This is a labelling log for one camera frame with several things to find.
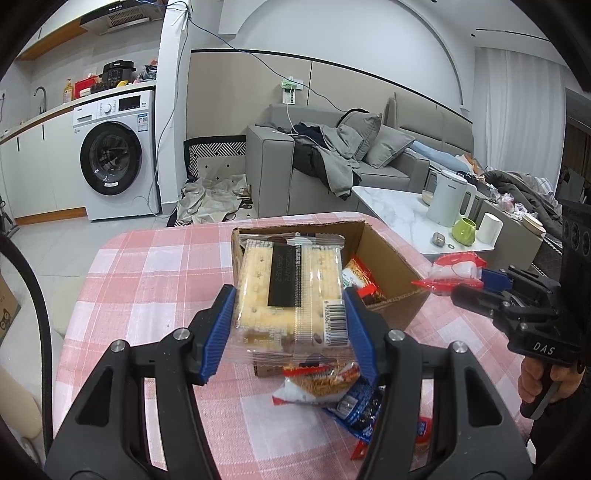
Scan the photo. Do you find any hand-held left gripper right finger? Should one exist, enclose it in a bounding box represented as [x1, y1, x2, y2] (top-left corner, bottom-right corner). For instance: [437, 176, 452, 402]
[342, 286, 536, 480]

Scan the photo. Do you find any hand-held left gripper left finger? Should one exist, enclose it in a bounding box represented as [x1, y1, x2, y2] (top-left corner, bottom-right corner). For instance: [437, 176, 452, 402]
[44, 284, 238, 480]

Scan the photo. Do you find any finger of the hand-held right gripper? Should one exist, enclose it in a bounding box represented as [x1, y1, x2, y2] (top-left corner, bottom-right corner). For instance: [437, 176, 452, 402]
[480, 265, 561, 297]
[451, 285, 514, 320]

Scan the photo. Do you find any white red snack packet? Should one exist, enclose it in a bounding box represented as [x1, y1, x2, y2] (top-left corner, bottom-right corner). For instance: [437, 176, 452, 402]
[411, 252, 488, 296]

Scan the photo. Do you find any red yellow snack packet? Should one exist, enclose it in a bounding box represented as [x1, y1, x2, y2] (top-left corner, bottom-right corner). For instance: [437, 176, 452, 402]
[342, 257, 386, 305]

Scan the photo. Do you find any brown cardboard box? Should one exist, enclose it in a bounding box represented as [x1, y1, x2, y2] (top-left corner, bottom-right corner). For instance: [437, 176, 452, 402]
[231, 220, 432, 378]

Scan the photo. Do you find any clear cracker packet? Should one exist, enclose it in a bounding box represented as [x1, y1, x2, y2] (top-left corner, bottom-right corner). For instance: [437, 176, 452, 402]
[228, 233, 356, 365]

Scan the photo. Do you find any person's right forearm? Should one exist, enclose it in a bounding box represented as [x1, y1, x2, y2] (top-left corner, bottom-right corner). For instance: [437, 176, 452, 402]
[529, 369, 591, 480]

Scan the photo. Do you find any person's right hand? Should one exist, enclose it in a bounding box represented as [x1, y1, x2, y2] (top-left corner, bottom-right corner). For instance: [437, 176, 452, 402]
[517, 355, 583, 408]

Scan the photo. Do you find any white cylindrical cup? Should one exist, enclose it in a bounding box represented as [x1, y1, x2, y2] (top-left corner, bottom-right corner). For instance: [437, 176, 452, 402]
[477, 212, 504, 244]

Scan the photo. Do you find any green cup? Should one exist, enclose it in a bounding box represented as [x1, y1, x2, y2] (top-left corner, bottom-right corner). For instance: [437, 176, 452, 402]
[451, 218, 477, 246]

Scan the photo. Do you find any orange noodle snack packet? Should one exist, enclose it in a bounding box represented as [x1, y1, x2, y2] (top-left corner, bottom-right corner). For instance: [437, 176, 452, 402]
[271, 361, 361, 408]

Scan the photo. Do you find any blue cookie packet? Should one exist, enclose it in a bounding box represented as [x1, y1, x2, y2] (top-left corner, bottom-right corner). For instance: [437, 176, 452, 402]
[323, 381, 386, 444]

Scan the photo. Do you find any pink checked tablecloth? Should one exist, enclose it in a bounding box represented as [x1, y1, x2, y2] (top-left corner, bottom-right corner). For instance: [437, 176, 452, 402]
[53, 211, 532, 480]

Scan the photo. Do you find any grey blanket pile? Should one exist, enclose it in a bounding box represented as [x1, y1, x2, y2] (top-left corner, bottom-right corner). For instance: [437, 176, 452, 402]
[480, 170, 564, 236]

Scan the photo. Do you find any white electric kettle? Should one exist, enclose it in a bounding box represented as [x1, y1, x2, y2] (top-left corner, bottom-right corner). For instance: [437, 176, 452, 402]
[426, 170, 478, 228]

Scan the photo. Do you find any white marble coffee table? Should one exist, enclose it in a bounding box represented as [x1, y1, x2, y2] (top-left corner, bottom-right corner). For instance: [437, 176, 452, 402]
[352, 185, 497, 257]

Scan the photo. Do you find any light blue cloth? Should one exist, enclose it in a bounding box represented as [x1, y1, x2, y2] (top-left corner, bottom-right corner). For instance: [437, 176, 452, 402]
[411, 140, 467, 167]

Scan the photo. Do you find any crumpled beige floor cloth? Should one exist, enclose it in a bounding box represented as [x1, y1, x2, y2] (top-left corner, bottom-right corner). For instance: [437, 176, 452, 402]
[178, 173, 252, 225]

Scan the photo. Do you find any grey cushion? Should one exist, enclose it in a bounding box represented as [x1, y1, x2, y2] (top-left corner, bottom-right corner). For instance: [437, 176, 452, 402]
[362, 126, 414, 169]
[337, 111, 383, 160]

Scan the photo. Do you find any white curtain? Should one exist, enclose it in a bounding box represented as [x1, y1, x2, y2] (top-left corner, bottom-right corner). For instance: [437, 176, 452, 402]
[473, 46, 571, 171]

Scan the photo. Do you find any grey sofa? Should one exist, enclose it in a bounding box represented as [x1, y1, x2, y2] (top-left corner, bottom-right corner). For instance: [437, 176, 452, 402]
[245, 92, 476, 217]

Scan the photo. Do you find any dark clothes pile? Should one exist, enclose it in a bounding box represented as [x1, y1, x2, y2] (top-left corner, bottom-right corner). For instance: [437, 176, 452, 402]
[291, 121, 365, 200]

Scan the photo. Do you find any black white patterned basket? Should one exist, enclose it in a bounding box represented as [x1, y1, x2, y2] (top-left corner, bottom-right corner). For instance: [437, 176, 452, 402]
[184, 136, 247, 181]

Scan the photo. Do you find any white washing machine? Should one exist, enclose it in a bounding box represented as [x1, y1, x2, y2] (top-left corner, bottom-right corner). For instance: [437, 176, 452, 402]
[72, 88, 162, 221]

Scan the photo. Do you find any cat print cardboard box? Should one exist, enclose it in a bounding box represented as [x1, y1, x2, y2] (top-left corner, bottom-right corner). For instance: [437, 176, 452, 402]
[0, 272, 21, 347]

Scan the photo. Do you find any white kitchen base cabinet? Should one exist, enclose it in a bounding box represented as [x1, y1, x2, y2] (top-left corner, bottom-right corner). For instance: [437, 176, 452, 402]
[0, 111, 88, 220]

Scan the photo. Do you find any black pressure cooker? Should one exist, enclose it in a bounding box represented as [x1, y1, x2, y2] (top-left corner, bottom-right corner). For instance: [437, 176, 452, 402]
[102, 61, 136, 88]

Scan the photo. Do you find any steel range hood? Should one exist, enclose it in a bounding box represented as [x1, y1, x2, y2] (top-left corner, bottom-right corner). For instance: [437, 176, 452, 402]
[79, 0, 167, 35]

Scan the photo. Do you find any thick black cable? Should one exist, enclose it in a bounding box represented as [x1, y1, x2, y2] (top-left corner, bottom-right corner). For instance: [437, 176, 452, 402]
[0, 233, 54, 462]

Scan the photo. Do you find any wall power strip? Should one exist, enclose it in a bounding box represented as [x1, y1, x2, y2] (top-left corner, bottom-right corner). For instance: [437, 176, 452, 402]
[279, 78, 305, 106]

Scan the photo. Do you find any black wall cable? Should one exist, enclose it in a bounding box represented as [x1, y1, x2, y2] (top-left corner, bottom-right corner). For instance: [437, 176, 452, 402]
[166, 0, 352, 114]

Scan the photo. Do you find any white wall cabinet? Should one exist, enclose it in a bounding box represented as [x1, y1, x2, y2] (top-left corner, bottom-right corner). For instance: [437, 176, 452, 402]
[16, 0, 112, 61]

